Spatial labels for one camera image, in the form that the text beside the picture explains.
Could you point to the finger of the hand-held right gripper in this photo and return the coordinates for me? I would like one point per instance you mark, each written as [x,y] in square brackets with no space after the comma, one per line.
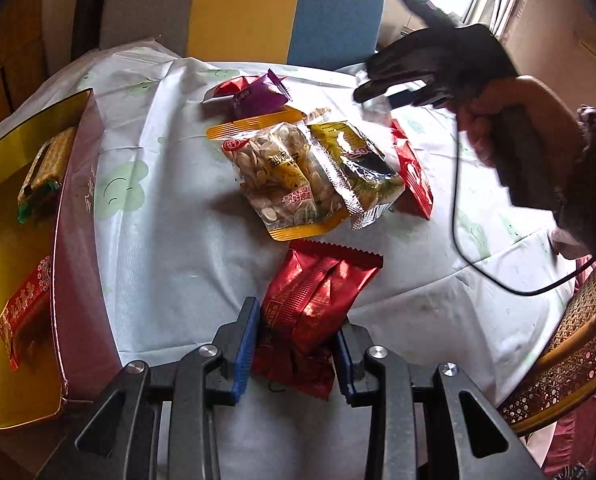
[405,99]
[373,92]

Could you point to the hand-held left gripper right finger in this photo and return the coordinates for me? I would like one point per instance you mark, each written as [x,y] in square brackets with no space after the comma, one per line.
[345,367]

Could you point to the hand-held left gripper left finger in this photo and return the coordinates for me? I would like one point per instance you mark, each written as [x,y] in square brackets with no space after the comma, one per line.
[245,350]

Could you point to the shiny red snack packet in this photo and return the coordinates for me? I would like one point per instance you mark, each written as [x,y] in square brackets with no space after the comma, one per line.
[313,310]

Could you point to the yellow snack packet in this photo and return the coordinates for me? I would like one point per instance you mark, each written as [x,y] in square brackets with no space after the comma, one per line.
[363,170]

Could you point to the narrow red snack packet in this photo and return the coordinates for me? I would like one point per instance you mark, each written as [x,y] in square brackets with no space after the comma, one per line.
[415,180]

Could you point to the purple snack packet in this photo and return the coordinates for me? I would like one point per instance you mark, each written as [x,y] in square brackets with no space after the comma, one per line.
[258,97]

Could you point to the clear pumpkin seed packet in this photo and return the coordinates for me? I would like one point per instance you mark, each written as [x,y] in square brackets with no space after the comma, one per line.
[273,170]

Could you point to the small red snack packet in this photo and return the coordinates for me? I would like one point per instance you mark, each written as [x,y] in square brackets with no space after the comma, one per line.
[225,87]

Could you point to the gold and maroon gift box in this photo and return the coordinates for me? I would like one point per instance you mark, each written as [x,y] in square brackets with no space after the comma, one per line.
[78,285]

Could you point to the patterned red snack packet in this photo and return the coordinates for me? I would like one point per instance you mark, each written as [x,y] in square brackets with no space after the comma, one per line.
[23,310]

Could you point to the green-end cracker packet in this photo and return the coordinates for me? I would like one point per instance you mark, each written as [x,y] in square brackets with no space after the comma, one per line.
[45,170]

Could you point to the person's right forearm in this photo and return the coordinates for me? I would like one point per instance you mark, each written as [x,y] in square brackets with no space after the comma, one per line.
[593,170]

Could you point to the person's right hand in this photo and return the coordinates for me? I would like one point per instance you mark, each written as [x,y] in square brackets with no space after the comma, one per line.
[523,95]

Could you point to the grey yellow blue chair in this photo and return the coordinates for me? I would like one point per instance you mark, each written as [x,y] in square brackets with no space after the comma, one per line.
[248,5]

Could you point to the white cloud-print tablecloth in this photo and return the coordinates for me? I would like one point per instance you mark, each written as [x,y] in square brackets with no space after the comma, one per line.
[178,210]

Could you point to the rattan chair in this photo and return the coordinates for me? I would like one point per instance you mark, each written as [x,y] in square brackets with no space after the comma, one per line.
[568,360]

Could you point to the pink patterned cloth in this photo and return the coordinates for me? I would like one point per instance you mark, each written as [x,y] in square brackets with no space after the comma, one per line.
[583,440]

